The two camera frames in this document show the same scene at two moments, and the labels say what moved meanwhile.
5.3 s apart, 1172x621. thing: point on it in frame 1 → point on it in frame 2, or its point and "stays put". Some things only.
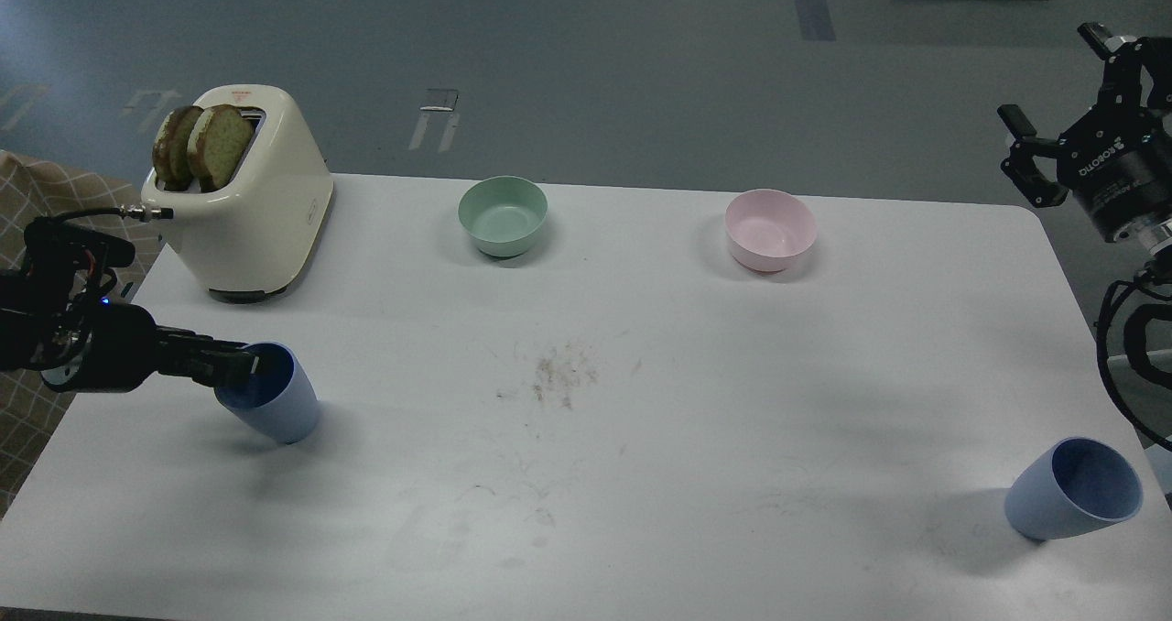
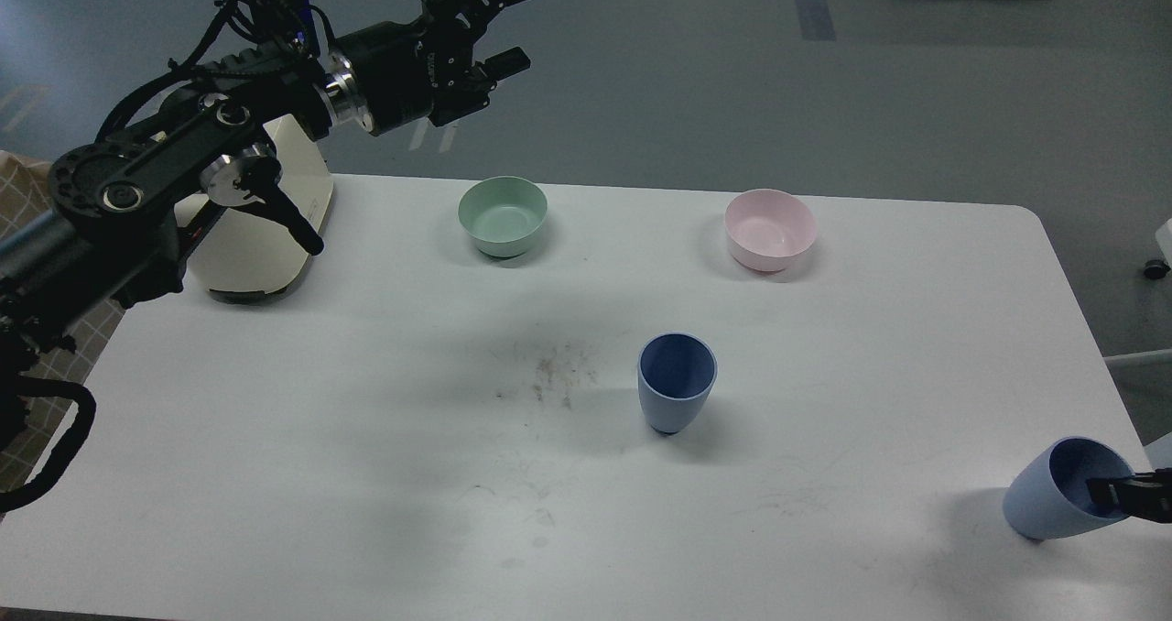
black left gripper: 106,347 → 386,75
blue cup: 278,399 → 676,373
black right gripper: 1118,161 → 1146,495
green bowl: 502,213 stays put
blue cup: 1071,485 stays put
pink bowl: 769,230 stays put
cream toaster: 258,236 stays put
